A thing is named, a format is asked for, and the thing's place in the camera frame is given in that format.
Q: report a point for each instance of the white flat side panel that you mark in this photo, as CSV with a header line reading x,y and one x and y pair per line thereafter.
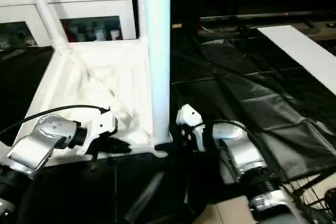
x,y
302,51

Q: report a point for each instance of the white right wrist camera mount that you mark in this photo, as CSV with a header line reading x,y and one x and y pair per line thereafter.
x,y
190,119

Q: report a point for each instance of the black work surface mat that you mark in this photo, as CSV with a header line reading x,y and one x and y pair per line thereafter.
x,y
252,93

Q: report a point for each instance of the black slanted stand bar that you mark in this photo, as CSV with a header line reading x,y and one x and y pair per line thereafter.
x,y
310,184

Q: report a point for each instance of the white plastic table leg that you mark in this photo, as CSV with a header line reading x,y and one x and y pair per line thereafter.
x,y
158,51
140,3
47,14

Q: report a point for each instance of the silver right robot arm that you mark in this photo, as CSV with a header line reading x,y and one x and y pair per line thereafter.
x,y
241,153

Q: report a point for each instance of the white plastic table top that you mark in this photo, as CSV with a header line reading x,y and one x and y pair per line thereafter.
x,y
89,82

